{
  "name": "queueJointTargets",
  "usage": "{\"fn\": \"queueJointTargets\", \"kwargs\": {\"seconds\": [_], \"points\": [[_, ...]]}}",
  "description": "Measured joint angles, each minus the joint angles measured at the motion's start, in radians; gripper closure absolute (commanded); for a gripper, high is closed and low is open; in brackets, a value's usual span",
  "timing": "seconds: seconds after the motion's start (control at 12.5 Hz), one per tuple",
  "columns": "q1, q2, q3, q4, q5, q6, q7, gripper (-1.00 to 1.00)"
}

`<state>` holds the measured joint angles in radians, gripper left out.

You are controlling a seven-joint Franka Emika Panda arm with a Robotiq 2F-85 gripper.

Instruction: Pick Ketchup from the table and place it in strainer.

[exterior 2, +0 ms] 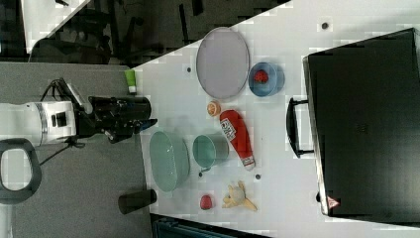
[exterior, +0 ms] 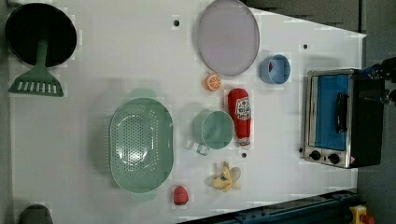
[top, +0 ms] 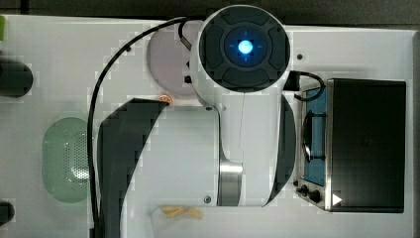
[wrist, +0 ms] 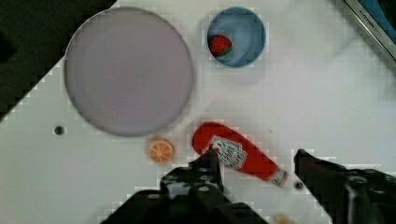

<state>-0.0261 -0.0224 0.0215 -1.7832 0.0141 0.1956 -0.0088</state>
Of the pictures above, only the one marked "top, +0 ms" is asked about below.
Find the green plastic strainer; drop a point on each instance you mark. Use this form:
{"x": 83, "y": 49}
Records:
{"x": 65, "y": 169}

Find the black toaster oven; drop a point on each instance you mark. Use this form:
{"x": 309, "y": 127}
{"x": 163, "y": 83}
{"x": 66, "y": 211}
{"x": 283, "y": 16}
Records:
{"x": 352, "y": 147}

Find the black frying pan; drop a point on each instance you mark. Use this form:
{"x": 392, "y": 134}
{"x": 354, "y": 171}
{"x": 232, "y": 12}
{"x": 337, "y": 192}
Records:
{"x": 16, "y": 79}

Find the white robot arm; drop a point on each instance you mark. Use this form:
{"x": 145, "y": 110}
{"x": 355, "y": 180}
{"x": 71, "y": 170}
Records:
{"x": 233, "y": 146}

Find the grey round plate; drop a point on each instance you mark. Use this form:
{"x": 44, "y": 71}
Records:
{"x": 168, "y": 61}

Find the dark object at table edge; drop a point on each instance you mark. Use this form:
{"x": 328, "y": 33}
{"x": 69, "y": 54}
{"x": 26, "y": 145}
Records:
{"x": 7, "y": 212}

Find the orange slice toy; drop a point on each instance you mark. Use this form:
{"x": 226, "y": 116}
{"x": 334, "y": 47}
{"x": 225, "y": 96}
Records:
{"x": 165, "y": 98}

